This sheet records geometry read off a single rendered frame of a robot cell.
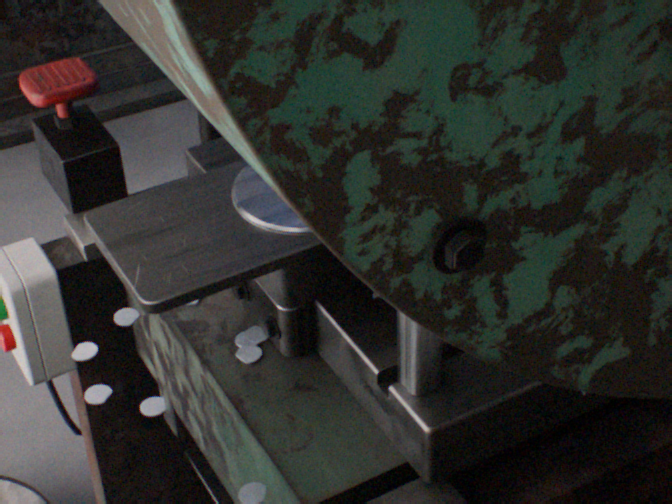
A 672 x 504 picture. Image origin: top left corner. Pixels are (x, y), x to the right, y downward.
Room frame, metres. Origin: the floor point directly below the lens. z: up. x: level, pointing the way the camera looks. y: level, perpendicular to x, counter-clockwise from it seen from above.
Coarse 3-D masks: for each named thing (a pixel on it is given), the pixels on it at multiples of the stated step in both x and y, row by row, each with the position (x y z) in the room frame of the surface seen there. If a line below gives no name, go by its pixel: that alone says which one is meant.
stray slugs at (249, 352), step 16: (192, 304) 0.86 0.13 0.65; (128, 320) 0.84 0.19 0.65; (240, 336) 0.81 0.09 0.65; (256, 336) 0.81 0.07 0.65; (80, 352) 0.80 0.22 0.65; (96, 352) 0.80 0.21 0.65; (240, 352) 0.79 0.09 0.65; (256, 352) 0.79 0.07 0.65; (96, 400) 0.74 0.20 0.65; (144, 400) 0.74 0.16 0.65; (160, 400) 0.73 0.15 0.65; (240, 496) 0.63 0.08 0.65; (256, 496) 0.63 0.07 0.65
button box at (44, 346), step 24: (24, 240) 0.99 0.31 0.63; (0, 264) 0.95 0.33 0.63; (24, 264) 0.95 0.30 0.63; (48, 264) 0.95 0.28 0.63; (24, 288) 0.92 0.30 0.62; (48, 288) 0.93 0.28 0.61; (24, 312) 0.92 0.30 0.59; (48, 312) 0.93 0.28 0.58; (24, 336) 0.92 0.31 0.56; (48, 336) 0.93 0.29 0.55; (24, 360) 0.92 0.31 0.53; (48, 360) 0.93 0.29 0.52; (72, 360) 0.94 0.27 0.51; (48, 384) 0.99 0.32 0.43
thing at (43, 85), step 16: (48, 64) 1.11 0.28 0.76; (64, 64) 1.11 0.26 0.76; (80, 64) 1.10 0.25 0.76; (32, 80) 1.07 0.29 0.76; (48, 80) 1.08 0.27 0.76; (64, 80) 1.07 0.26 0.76; (80, 80) 1.07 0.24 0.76; (96, 80) 1.08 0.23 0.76; (32, 96) 1.05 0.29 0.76; (48, 96) 1.05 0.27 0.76; (64, 96) 1.05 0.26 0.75; (80, 96) 1.06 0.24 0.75; (64, 112) 1.08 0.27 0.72
